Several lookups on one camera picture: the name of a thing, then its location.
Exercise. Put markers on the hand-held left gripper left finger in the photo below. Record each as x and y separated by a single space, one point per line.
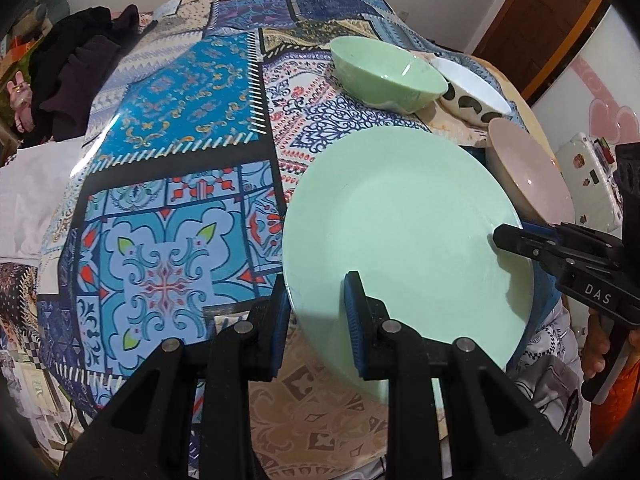
280 340

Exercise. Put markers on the white stickered box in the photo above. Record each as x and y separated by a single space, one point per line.
585 180

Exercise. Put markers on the green plate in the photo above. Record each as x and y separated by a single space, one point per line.
400 210

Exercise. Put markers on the dark patterned bedsheet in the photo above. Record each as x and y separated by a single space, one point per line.
20 310

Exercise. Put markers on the white folded cloth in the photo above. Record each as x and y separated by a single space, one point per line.
30 200

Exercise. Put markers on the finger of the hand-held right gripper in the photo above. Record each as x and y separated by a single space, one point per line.
545 230
520 245

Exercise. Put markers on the pink rabbit toy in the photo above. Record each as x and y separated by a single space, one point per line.
20 95

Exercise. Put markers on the patchwork patterned tablecloth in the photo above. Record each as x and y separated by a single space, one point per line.
175 160

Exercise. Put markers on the person's orange clothing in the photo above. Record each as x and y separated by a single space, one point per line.
620 410

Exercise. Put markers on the green bowl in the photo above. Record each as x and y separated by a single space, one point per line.
380 75

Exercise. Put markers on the brown wooden door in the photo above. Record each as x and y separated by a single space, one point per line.
540 25

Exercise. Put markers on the white bowl with black spots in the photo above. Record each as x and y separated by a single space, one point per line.
470 85

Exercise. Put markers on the grey curved pillow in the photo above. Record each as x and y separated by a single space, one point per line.
52 2

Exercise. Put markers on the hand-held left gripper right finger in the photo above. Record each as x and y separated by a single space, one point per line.
352 320

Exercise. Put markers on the person's right hand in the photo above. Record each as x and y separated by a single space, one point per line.
597 345

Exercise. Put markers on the pink bowl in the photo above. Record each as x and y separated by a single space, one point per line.
530 175

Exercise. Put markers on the black clothes pile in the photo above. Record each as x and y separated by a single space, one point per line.
75 70

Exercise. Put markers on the white heart-print wardrobe door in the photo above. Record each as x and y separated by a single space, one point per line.
615 60

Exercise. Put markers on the pile of loose papers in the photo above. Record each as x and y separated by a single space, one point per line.
35 385

